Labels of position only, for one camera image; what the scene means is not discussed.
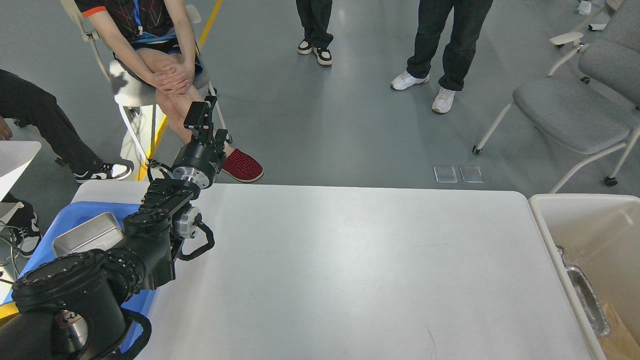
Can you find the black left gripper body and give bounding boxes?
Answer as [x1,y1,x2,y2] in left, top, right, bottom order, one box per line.
[171,140,226,189]

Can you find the stainless steel rectangular tin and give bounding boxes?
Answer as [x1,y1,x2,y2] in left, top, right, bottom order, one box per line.
[52,212,124,257]

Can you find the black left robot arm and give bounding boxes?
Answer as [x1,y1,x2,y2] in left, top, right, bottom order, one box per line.
[1,95,229,360]

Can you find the white folding chair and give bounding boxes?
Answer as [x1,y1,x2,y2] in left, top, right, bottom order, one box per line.
[60,0,234,168]

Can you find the seated person red shoes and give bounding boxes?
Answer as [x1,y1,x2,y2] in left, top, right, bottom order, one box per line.
[74,0,264,184]

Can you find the blue plastic tray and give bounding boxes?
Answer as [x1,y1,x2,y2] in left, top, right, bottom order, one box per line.
[19,201,156,351]

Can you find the standing person black-white sneakers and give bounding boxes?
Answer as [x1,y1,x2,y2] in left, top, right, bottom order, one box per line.
[295,0,334,66]

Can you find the person in black trousers left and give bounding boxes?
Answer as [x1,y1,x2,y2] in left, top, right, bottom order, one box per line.
[0,69,133,258]

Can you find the white side table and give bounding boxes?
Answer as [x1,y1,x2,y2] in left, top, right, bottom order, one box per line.
[0,140,42,199]

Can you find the clear floor plate left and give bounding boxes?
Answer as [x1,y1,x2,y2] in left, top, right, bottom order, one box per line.
[433,165,458,183]

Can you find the clear floor plate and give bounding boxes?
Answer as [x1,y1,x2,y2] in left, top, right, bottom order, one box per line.
[433,165,458,183]
[459,165,484,183]

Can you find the clear floor plate right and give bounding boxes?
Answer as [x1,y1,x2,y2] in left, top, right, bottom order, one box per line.
[459,165,484,183]

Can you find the standing person white sneakers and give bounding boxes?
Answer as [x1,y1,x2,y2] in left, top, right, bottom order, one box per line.
[390,0,495,115]

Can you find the grey padded chair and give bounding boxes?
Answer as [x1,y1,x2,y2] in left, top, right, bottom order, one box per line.
[471,0,640,193]

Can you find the white plastic waste bin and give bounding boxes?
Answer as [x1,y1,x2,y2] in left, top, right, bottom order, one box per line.
[529,194,640,360]

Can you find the foil tray inside bin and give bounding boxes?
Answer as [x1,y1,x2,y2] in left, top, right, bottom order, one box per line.
[555,245,611,338]

